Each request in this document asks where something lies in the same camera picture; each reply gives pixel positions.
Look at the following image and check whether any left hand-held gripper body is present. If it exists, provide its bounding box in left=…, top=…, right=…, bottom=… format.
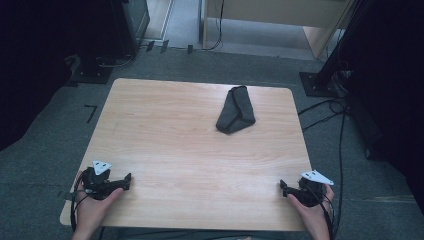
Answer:
left=81, top=159, right=115, bottom=201

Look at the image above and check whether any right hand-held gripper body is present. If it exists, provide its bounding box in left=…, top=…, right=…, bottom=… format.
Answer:
left=297, top=169, right=335, bottom=208

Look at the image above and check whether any dark grey cloth yellow lining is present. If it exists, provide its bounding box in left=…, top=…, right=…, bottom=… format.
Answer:
left=215, top=85, right=257, bottom=135

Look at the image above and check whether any person's right hand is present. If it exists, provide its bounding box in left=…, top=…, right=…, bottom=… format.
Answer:
left=286, top=184, right=335, bottom=234

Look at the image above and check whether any person's left hand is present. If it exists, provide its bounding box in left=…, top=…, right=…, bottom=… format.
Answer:
left=73, top=170, right=125, bottom=234

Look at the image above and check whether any grey tape strip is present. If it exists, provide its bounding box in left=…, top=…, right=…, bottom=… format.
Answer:
left=57, top=190, right=78, bottom=202

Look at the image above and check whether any dark curtain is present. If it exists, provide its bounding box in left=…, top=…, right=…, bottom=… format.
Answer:
left=333, top=0, right=424, bottom=216
left=0, top=0, right=116, bottom=153

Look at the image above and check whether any dark monitor cabinet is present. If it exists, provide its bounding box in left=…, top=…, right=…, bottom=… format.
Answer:
left=111, top=0, right=151, bottom=58

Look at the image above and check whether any light wooden cabinet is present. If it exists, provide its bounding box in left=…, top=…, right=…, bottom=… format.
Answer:
left=199, top=0, right=355, bottom=62

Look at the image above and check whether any right hand-held gripper cable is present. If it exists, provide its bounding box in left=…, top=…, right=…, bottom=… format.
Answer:
left=306, top=186, right=336, bottom=240

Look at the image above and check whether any hand-held gripper cable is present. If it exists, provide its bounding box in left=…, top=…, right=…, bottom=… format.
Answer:
left=69, top=173, right=93, bottom=233
left=306, top=186, right=336, bottom=240

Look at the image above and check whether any left hand-held gripper cable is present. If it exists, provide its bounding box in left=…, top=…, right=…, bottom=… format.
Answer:
left=69, top=173, right=93, bottom=233

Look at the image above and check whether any long black floor cable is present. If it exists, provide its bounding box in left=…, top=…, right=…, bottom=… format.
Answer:
left=332, top=105, right=349, bottom=239

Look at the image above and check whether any black floor cable bundle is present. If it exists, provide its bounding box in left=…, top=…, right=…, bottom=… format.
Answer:
left=297, top=97, right=349, bottom=133

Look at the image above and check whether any black stand base with cables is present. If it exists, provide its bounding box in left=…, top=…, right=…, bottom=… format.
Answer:
left=64, top=53, right=138, bottom=85

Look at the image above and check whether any black stand with base plate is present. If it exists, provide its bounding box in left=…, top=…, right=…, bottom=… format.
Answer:
left=298, top=0, right=371, bottom=99

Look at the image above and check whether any black hanging cable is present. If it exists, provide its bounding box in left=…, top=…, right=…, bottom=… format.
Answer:
left=201, top=0, right=225, bottom=52

